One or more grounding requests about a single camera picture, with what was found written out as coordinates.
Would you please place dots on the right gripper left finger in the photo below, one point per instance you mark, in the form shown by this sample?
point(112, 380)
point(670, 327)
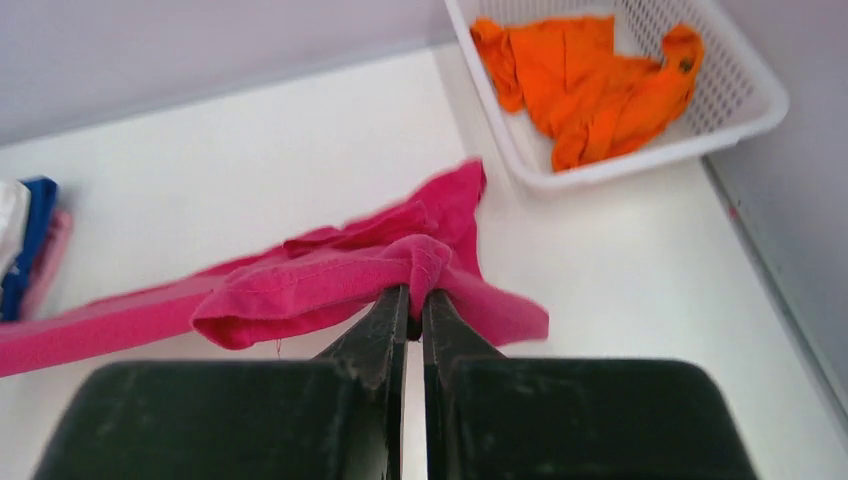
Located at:
point(337, 415)

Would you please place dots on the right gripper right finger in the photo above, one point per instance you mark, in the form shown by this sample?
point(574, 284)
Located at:
point(489, 416)

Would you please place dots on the folded light pink t shirt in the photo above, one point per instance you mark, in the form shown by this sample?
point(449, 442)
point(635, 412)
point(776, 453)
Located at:
point(47, 263)

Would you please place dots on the orange t shirt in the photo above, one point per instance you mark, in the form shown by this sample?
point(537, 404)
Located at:
point(592, 102)

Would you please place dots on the folded white t shirt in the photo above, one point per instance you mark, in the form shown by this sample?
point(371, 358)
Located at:
point(15, 201)

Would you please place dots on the white plastic basket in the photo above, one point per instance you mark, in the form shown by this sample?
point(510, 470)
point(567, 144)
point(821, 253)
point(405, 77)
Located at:
point(737, 96)

